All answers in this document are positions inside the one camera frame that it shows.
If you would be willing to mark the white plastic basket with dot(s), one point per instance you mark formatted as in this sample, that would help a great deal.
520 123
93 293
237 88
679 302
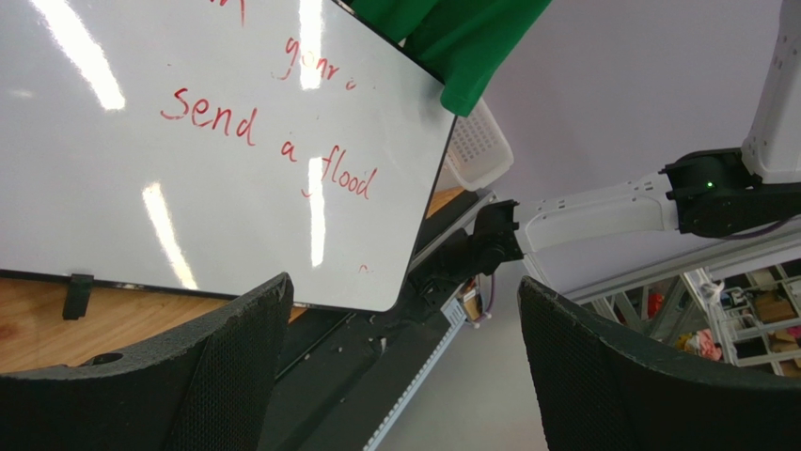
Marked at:
478 152

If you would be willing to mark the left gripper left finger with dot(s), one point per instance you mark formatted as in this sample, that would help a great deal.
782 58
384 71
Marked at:
204 385

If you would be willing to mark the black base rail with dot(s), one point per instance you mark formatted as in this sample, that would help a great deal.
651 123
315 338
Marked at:
344 378

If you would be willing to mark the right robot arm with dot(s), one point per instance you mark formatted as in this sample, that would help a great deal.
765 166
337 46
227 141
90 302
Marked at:
728 194

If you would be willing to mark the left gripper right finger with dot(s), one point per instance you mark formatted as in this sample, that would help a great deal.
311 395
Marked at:
602 386

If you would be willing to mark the green t shirt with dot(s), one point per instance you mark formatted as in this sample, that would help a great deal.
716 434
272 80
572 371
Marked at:
462 41

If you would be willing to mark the whiteboard with red writing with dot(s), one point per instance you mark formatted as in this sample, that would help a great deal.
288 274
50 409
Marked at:
211 145

